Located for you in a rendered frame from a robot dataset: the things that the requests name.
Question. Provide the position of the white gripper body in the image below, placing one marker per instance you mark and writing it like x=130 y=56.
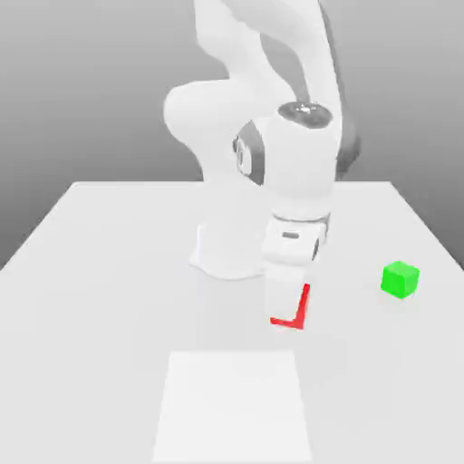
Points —
x=283 y=290

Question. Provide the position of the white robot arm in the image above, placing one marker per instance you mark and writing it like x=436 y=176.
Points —
x=297 y=166

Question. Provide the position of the small red cube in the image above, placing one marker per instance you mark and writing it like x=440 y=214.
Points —
x=303 y=308

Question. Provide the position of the small green cube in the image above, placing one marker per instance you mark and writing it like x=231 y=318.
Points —
x=398 y=281

